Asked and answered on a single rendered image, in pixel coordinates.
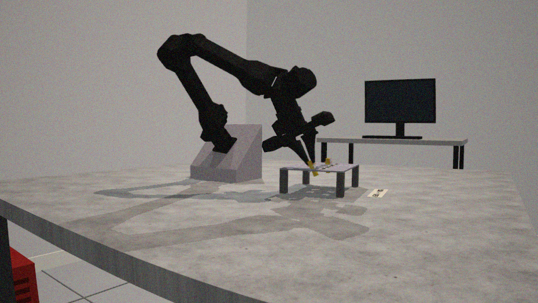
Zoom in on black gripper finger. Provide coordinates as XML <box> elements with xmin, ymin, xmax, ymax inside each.
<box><xmin>282</xmin><ymin>140</ymin><xmax>309</xmax><ymax>166</ymax></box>
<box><xmin>301</xmin><ymin>131</ymin><xmax>319</xmax><ymax>163</ymax></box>

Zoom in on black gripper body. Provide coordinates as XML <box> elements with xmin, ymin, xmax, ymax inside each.
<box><xmin>262</xmin><ymin>102</ymin><xmax>335</xmax><ymax>152</ymax></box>

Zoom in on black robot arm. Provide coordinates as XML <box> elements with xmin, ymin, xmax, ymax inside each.
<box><xmin>157</xmin><ymin>33</ymin><xmax>317</xmax><ymax>154</ymax></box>

